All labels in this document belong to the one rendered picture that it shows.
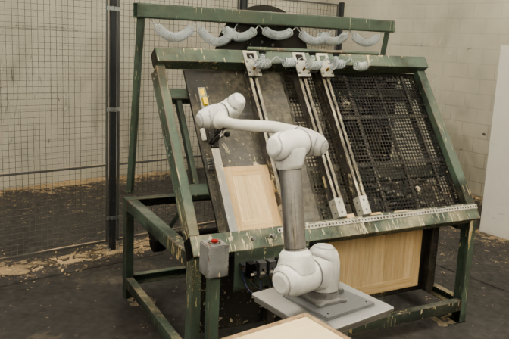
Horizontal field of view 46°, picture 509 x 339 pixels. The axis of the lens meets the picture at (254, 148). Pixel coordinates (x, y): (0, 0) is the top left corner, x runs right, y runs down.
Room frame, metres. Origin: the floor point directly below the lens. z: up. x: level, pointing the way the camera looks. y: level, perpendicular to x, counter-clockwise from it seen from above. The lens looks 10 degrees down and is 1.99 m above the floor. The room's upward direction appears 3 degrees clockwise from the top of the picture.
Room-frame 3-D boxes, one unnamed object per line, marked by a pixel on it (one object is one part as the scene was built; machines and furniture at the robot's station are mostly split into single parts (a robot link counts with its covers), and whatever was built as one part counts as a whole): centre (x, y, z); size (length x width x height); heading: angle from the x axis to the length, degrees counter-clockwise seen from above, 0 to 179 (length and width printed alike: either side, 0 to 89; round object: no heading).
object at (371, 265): (4.04, -0.85, 0.53); 0.90 x 0.02 x 0.55; 118
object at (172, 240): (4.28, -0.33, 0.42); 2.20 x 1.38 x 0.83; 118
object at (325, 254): (2.78, -0.35, 0.93); 0.18 x 0.16 x 0.22; 136
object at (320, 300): (2.79, -0.38, 0.79); 0.22 x 0.18 x 0.06; 123
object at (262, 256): (3.31, -0.17, 0.69); 0.50 x 0.14 x 0.24; 118
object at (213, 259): (3.04, 0.19, 0.84); 0.12 x 0.12 x 0.18; 28
